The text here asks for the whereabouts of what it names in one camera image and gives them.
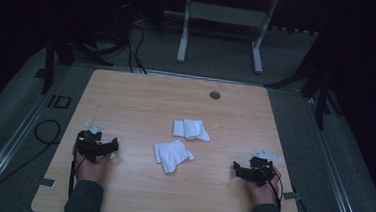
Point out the white sock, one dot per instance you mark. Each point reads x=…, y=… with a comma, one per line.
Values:
x=191, y=129
x=171, y=155

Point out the white desk frame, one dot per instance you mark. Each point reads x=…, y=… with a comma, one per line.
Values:
x=225, y=15

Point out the person's left hand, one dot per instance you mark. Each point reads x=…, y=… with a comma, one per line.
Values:
x=91, y=171

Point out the round table grommet hole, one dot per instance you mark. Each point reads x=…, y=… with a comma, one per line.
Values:
x=215, y=95

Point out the metal floor rail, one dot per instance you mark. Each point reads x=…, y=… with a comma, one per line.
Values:
x=9, y=147
x=334, y=176

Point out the person's right hand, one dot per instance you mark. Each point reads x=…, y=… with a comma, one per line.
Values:
x=265, y=191

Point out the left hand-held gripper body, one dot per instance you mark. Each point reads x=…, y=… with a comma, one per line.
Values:
x=89, y=146

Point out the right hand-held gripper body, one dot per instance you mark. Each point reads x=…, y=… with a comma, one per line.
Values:
x=260, y=169

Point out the black metal stand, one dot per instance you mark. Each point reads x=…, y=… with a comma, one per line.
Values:
x=62, y=53
x=318, y=81

